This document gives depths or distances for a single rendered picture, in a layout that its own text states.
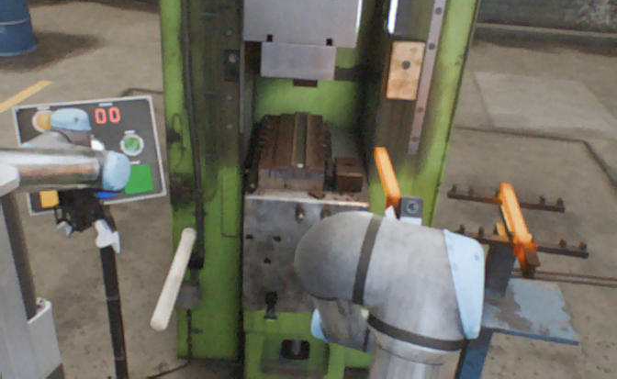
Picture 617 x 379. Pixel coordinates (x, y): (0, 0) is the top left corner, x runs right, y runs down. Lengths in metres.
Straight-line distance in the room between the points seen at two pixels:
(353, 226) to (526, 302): 1.10
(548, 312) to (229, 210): 1.03
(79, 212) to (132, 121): 0.36
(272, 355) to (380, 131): 0.92
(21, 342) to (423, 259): 0.41
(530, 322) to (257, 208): 0.82
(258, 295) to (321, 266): 1.20
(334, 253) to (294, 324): 1.30
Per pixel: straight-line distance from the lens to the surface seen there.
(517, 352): 2.70
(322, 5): 1.50
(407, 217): 1.10
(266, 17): 1.51
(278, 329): 1.98
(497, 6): 7.63
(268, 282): 1.84
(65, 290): 2.84
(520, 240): 1.46
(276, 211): 1.68
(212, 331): 2.30
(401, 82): 1.70
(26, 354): 0.50
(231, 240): 2.00
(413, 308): 0.66
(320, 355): 2.14
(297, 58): 1.53
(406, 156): 1.83
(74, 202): 1.35
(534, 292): 1.78
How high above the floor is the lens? 1.78
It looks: 29 degrees down
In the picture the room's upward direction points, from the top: 4 degrees clockwise
